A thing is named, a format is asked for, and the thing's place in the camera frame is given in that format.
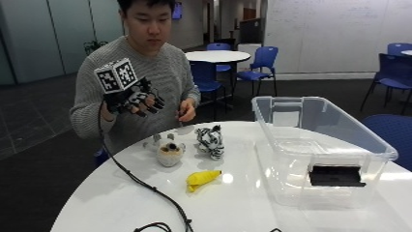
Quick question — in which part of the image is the dark cabinet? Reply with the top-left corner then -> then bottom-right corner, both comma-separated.
239,17 -> 263,44

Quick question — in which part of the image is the zebra plush toy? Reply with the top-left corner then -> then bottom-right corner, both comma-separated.
195,125 -> 226,161

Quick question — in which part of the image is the the person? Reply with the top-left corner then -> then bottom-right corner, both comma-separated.
68,0 -> 203,157

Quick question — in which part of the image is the round white table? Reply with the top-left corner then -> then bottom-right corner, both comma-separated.
184,50 -> 252,109

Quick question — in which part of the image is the green potted plant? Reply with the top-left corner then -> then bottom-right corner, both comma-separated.
83,39 -> 110,56

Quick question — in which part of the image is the wall screen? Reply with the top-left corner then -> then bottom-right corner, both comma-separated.
171,1 -> 184,20

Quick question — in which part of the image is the clear plastic storage bin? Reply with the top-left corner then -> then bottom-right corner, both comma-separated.
251,95 -> 399,209

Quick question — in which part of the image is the grey cream plush toy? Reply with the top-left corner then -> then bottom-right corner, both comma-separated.
143,132 -> 187,168

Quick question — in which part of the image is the long black cable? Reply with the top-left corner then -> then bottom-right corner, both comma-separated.
96,101 -> 196,232

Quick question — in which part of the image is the black cable loop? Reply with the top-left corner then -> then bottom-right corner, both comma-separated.
132,221 -> 174,232

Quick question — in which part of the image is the yellow banana plush toy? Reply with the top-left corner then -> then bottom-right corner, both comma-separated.
186,169 -> 224,193

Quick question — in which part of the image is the white marker cube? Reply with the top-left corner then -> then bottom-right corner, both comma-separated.
94,57 -> 139,95

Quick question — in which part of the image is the black bin latch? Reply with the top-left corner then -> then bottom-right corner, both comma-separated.
308,164 -> 367,188

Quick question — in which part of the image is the blue chair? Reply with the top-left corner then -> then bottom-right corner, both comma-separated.
387,43 -> 412,56
236,45 -> 280,97
360,114 -> 412,172
190,61 -> 228,122
94,147 -> 111,168
206,43 -> 234,73
359,52 -> 412,115

